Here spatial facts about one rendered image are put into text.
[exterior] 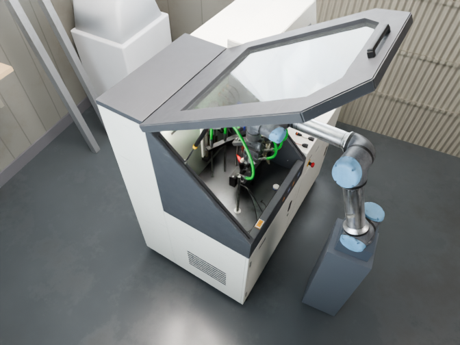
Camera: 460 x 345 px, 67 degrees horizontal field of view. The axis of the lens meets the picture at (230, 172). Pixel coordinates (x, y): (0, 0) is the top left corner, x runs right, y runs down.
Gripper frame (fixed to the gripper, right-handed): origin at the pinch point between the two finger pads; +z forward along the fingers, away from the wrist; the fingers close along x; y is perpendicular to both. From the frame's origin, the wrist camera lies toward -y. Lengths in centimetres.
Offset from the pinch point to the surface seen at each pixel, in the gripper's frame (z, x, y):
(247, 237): 13.5, -33.5, 19.7
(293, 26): -41, 71, -13
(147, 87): -39, -15, -49
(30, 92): 55, 11, -224
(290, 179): 16.3, 14.5, 21.5
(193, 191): -5.5, -35.0, -10.8
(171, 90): -39, -11, -38
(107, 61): 37, 65, -178
